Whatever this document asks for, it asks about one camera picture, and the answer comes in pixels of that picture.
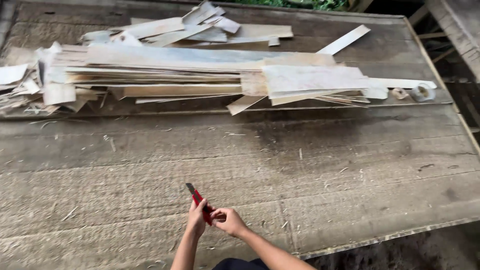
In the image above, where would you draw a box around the person's left hand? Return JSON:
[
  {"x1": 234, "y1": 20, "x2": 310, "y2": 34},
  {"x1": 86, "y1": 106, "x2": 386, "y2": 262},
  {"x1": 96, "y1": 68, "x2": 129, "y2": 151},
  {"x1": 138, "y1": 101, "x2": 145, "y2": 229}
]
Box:
[{"x1": 186, "y1": 199, "x2": 214, "y2": 238}]

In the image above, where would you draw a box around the pile of wood veneer strips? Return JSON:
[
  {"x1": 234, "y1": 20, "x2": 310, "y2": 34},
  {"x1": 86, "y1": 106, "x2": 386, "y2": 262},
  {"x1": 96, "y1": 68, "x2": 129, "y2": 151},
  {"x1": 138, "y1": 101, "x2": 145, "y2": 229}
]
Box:
[{"x1": 0, "y1": 0, "x2": 437, "y2": 117}]

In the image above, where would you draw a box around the single pale veneer strip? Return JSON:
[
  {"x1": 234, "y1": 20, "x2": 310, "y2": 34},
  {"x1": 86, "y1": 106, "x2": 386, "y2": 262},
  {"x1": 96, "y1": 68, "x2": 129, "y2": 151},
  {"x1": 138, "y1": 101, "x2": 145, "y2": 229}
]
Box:
[{"x1": 316, "y1": 24, "x2": 371, "y2": 56}]

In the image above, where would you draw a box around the white tape roll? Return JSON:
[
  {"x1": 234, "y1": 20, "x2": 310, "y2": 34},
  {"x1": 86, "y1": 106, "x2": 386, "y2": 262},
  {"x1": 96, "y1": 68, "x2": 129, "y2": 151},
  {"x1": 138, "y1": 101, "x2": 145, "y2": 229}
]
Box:
[{"x1": 410, "y1": 83, "x2": 436, "y2": 103}]

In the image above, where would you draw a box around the wooden beam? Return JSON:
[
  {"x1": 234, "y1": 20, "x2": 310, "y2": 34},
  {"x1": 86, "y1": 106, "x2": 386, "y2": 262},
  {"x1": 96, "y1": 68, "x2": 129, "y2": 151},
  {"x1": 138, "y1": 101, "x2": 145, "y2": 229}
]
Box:
[{"x1": 425, "y1": 0, "x2": 480, "y2": 83}]

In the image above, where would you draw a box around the red utility knife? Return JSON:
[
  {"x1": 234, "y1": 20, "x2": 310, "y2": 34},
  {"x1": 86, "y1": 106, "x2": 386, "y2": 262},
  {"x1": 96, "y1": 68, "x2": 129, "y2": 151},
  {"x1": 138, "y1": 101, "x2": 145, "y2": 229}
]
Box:
[{"x1": 185, "y1": 182, "x2": 214, "y2": 226}]

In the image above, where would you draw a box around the person's right hand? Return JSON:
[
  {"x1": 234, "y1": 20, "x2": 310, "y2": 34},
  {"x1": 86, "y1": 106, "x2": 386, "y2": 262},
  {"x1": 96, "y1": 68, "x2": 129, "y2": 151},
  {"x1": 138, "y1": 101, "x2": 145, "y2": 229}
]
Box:
[{"x1": 210, "y1": 207, "x2": 250, "y2": 238}]

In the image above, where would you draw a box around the person's dark clothing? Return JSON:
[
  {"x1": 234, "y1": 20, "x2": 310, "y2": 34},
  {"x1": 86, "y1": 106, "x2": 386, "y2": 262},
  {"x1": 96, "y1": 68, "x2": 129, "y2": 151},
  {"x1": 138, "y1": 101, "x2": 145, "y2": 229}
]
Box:
[{"x1": 212, "y1": 257, "x2": 270, "y2": 270}]

